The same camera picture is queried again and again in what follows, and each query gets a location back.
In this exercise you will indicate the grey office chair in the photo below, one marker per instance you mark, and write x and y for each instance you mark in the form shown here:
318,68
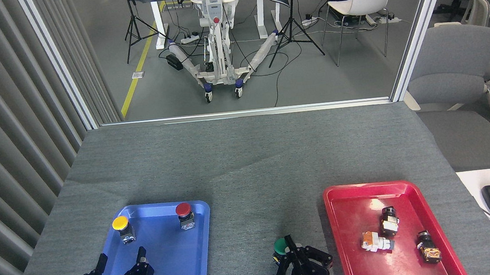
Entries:
453,63

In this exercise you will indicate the white orange switch block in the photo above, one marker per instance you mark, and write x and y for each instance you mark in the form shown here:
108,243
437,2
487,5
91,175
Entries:
374,242

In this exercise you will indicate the red push button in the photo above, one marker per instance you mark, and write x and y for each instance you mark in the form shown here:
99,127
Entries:
183,209

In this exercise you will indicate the white power strip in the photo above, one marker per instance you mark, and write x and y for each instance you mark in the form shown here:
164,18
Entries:
189,39
386,19

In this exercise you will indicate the white frame office chair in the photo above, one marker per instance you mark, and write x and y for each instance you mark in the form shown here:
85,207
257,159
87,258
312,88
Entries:
479,5

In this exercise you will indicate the silver frame post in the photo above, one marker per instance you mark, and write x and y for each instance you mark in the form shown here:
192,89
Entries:
60,65
419,31

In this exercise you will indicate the grey felt table cloth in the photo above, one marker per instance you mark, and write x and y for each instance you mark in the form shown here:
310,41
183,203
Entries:
252,163

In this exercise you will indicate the black power adapter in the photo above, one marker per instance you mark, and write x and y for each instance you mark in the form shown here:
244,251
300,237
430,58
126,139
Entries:
174,62

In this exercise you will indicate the blue plastic tray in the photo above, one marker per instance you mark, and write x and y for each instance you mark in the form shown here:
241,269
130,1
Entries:
171,261

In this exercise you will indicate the black selector switch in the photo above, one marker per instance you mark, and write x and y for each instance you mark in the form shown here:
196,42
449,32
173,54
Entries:
389,222

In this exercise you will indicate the floor socket plate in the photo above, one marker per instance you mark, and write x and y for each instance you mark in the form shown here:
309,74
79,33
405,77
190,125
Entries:
138,75

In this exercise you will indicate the white table leg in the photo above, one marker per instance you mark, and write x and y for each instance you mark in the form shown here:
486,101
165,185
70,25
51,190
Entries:
261,17
160,24

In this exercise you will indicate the green push button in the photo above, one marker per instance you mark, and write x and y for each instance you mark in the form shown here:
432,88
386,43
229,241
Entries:
280,246

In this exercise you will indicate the white wheeled stand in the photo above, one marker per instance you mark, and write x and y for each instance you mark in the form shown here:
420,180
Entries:
213,5

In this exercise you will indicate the yellow push button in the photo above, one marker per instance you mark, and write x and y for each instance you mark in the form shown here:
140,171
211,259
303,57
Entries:
121,222

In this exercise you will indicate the black switch with orange contacts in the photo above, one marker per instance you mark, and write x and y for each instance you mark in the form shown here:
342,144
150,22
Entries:
429,250

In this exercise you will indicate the black tripod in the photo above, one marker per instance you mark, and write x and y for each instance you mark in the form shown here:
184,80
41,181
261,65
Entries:
291,25
133,29

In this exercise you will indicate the silver frame rail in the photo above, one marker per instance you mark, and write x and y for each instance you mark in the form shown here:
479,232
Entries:
247,112

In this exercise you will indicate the red plastic tray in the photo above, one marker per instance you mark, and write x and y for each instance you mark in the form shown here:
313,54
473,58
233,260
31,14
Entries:
360,216

